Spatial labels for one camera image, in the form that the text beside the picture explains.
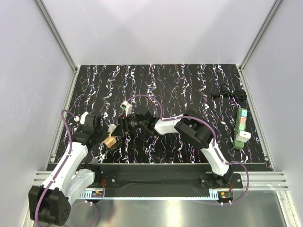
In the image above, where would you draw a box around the black coiled cable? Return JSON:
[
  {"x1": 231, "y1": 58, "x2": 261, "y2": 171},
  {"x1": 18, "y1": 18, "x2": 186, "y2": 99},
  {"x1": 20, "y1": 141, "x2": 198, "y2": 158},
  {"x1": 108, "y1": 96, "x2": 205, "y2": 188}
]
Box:
[{"x1": 210, "y1": 84, "x2": 248, "y2": 103}]

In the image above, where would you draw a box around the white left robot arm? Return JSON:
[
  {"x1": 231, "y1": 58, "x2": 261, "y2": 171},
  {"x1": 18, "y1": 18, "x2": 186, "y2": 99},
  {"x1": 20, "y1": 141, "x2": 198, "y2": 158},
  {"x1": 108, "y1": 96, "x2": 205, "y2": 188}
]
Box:
[{"x1": 28, "y1": 112, "x2": 116, "y2": 227}]

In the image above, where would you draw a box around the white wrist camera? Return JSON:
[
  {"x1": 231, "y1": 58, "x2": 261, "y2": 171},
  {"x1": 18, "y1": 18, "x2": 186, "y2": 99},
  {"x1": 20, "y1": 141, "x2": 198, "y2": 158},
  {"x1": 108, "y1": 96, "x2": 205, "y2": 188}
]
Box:
[
  {"x1": 74, "y1": 112, "x2": 89, "y2": 125},
  {"x1": 120, "y1": 100, "x2": 133, "y2": 116}
]

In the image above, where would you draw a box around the white charger on strip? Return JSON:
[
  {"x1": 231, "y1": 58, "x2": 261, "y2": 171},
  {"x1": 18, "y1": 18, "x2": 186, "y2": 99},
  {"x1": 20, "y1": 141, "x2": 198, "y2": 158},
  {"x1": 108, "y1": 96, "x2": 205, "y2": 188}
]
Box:
[{"x1": 236, "y1": 131, "x2": 251, "y2": 143}]

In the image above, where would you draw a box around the aluminium frame rail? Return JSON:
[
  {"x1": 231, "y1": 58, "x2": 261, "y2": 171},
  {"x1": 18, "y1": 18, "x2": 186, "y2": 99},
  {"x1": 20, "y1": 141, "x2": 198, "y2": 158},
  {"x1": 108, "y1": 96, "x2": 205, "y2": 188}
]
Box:
[{"x1": 22, "y1": 0, "x2": 80, "y2": 227}]

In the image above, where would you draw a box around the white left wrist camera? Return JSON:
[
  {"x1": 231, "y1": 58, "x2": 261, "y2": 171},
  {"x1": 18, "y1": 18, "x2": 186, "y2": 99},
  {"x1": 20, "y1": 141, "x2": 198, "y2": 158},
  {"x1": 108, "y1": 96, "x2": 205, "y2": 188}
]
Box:
[{"x1": 74, "y1": 112, "x2": 89, "y2": 125}]

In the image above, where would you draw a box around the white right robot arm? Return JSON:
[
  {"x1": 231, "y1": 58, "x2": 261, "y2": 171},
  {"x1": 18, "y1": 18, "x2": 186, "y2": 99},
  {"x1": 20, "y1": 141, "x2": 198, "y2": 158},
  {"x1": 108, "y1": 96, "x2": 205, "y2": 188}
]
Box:
[{"x1": 111, "y1": 110, "x2": 233, "y2": 188}]

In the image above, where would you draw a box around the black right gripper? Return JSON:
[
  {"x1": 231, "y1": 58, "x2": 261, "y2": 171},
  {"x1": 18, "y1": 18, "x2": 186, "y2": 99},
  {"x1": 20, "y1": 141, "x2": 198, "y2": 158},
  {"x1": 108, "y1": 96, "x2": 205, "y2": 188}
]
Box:
[{"x1": 111, "y1": 113, "x2": 147, "y2": 137}]

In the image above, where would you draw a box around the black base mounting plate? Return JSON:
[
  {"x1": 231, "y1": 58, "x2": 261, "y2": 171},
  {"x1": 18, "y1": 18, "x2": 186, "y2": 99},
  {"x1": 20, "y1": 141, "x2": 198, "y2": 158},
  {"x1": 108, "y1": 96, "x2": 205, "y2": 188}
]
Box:
[{"x1": 45, "y1": 162, "x2": 243, "y2": 190}]

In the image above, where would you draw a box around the metal front tray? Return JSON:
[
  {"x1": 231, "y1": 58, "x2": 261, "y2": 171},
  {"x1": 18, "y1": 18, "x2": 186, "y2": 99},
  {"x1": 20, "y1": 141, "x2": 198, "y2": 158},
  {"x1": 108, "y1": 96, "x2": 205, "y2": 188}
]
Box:
[{"x1": 65, "y1": 191, "x2": 294, "y2": 227}]

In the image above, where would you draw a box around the white plug adapter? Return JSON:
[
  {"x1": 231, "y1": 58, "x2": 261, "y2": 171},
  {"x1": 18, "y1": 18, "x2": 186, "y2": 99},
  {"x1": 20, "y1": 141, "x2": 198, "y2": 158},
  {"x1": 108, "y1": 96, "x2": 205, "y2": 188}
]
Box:
[{"x1": 108, "y1": 124, "x2": 116, "y2": 134}]

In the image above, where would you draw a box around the beige cube socket adapter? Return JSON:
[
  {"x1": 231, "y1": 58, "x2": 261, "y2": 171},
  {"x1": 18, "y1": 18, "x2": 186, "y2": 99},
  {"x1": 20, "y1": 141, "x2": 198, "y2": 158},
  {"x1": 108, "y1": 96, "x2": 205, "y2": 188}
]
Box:
[{"x1": 103, "y1": 135, "x2": 117, "y2": 148}]

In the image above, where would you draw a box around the green power strip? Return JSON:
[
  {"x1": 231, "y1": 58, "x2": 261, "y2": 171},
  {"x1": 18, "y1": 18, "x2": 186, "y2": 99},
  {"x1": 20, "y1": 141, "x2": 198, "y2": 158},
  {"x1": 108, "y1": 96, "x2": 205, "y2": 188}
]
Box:
[{"x1": 233, "y1": 108, "x2": 248, "y2": 150}]

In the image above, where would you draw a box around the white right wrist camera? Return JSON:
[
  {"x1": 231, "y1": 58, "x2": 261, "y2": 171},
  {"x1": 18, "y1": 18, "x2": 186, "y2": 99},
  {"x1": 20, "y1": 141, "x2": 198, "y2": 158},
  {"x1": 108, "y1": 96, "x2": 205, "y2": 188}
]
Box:
[{"x1": 120, "y1": 100, "x2": 133, "y2": 116}]

